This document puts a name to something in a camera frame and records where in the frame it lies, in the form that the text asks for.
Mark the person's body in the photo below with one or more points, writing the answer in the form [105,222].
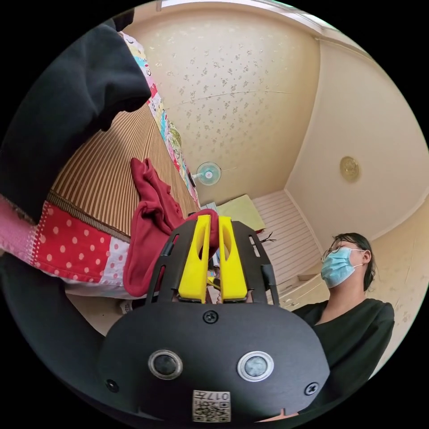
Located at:
[352,335]

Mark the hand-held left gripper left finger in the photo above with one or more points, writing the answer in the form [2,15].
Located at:
[193,264]

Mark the round golden ceiling lamp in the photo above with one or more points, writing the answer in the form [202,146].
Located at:
[349,168]

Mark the bed with striped woven mat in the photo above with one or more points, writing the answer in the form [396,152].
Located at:
[100,174]

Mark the white cupboard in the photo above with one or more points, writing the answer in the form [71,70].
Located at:
[301,288]

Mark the person's left hand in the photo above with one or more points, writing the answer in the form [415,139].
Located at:
[280,416]

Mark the light blue wall fan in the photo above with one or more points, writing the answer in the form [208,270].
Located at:
[207,173]

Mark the red long sleeve shirt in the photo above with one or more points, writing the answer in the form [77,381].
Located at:
[150,234]

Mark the black garment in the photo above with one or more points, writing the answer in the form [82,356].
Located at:
[67,100]

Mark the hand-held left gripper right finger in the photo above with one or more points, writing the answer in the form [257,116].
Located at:
[232,268]

